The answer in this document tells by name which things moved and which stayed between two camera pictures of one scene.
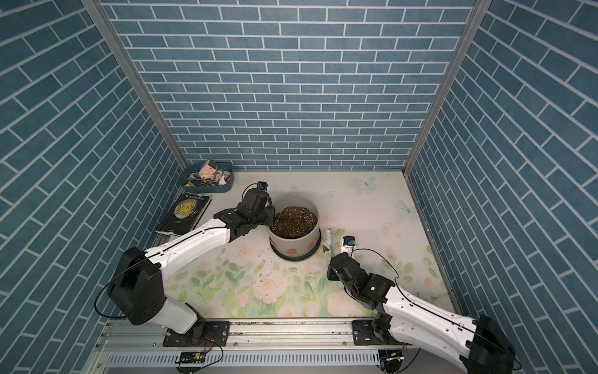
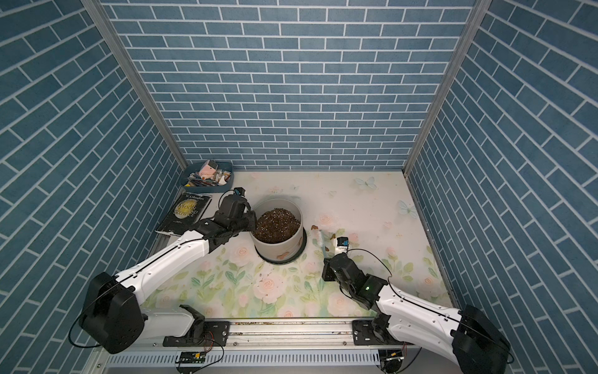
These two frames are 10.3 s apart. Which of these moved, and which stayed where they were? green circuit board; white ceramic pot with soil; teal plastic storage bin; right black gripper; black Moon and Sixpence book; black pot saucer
Moved: white ceramic pot with soil; black pot saucer
Stayed: right black gripper; teal plastic storage bin; green circuit board; black Moon and Sixpence book
